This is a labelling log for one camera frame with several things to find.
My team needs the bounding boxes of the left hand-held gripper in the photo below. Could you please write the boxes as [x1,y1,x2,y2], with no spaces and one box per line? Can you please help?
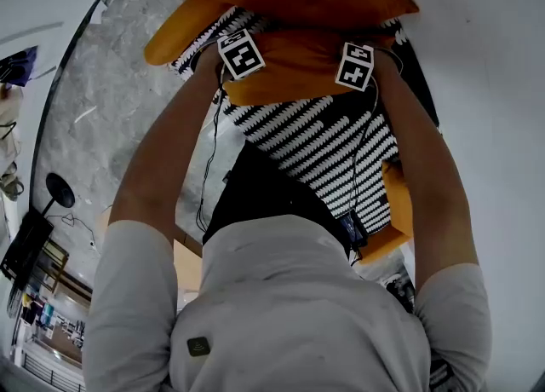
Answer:
[215,27,267,81]

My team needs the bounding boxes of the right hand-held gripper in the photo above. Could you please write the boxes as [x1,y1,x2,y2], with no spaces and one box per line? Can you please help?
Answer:
[335,42,376,93]

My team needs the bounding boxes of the black white patterned sofa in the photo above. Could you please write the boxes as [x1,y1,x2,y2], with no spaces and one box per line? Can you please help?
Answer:
[143,0,442,267]

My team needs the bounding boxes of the person's right forearm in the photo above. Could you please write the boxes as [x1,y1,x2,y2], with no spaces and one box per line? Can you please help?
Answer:
[370,51,482,293]

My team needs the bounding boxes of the person's left forearm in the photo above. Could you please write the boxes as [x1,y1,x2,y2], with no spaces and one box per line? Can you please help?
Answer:
[108,47,233,251]

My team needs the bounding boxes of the person's black trousers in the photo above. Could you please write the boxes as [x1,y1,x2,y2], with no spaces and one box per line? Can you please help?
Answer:
[202,138,354,255]

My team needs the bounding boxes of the black controller box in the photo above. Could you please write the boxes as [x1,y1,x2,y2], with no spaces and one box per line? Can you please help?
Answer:
[339,210,370,251]

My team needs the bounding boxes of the light wooden table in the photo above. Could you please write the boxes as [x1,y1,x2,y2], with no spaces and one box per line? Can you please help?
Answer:
[172,232,206,313]

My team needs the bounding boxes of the purple bag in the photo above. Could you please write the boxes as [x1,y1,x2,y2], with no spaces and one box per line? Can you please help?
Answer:
[0,45,40,88]

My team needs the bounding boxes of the black round stand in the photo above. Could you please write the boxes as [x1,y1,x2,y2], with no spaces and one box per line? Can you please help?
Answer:
[29,171,77,221]

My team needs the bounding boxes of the beige cloth bag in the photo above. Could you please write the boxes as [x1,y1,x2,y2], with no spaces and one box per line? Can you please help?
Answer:
[0,83,25,202]

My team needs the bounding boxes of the person's white shirt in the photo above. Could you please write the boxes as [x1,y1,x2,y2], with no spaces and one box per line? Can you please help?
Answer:
[80,213,494,392]

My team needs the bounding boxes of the black metal rack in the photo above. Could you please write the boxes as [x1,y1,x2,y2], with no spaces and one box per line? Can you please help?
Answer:
[0,210,55,293]

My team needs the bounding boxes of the small dark square badge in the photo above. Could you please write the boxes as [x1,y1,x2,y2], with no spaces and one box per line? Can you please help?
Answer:
[186,335,213,358]

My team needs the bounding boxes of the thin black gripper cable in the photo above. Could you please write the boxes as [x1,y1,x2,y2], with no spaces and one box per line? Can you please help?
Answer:
[347,77,381,263]
[194,60,229,233]

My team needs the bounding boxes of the black white strap buckle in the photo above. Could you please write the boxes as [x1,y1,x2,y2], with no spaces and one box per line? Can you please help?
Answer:
[427,354,455,392]

